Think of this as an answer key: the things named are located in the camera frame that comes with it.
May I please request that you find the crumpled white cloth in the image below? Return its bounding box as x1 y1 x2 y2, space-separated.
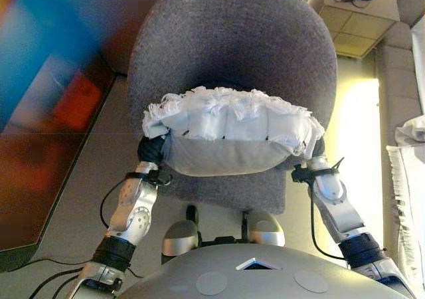
394 114 425 148

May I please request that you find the beige fabric sofa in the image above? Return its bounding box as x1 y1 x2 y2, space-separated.
374 0 425 280

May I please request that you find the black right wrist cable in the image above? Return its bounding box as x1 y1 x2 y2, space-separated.
309 180 347 261

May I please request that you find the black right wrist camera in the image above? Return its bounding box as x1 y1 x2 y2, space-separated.
291 165 312 184

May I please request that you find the round grey fabric armchair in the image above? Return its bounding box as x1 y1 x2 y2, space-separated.
127 0 339 215

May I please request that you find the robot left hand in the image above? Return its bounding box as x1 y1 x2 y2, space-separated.
137 136 167 163

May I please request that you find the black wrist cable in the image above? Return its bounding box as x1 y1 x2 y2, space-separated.
99 178 129 229
309 180 347 261

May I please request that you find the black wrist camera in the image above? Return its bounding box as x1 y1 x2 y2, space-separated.
148 168 173 186
291 165 312 184

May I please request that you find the multicolour floor rug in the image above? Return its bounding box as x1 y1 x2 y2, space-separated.
0 0 116 254

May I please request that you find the white fringed cushion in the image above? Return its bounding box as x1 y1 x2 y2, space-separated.
142 85 325 177

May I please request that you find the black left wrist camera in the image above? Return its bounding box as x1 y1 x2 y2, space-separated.
148 168 173 186

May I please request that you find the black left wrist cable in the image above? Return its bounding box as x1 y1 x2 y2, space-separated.
99 178 129 229

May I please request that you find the thin black floor cable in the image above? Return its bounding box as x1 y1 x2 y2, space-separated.
29 257 100 299

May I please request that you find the silver robot torso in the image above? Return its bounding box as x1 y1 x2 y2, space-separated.
119 244 413 299

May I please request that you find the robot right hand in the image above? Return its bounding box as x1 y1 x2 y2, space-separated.
310 136 328 160

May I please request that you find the white fringed blanket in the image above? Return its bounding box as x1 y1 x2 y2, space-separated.
386 145 425 282

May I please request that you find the beige cube side table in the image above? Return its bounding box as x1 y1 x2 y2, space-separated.
317 0 402 60

